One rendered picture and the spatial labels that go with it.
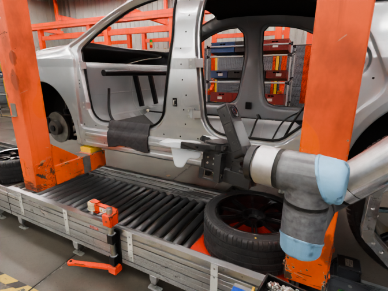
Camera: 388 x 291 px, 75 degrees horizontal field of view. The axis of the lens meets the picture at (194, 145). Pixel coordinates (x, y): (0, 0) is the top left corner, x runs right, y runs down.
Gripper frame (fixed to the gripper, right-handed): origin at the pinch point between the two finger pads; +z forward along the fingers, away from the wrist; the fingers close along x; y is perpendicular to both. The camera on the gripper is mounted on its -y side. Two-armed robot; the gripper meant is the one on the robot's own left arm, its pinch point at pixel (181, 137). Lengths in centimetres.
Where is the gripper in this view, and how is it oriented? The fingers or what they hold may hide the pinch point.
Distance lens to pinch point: 61.4
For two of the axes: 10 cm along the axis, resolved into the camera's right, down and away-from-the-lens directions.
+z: -7.8, -1.7, 6.0
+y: -0.8, 9.8, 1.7
